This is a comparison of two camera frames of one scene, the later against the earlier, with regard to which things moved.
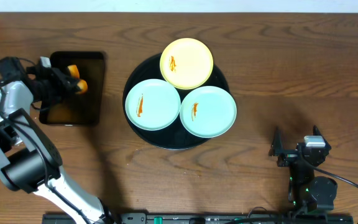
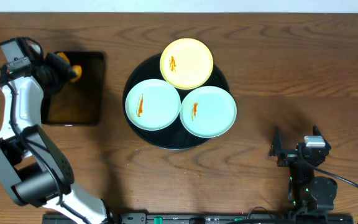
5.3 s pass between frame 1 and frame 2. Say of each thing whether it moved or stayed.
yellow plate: stayed
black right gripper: stayed
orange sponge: moved
